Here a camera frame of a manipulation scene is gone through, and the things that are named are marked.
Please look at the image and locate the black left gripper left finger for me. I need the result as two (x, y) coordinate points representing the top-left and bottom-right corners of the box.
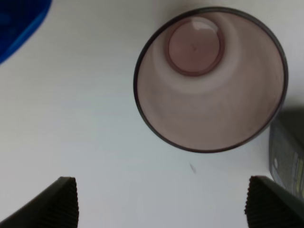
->
(0, 177), (79, 228)

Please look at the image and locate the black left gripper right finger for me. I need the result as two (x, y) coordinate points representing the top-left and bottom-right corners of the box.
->
(244, 176), (304, 228)

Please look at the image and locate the dark green pump bottle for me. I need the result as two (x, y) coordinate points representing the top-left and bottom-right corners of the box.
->
(269, 107), (304, 200)

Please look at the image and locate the translucent pink plastic cup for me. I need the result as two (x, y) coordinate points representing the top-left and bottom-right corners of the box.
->
(133, 7), (288, 153)

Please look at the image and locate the white shampoo bottle blue cap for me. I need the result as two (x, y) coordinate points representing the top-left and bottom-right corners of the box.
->
(0, 0), (52, 63)

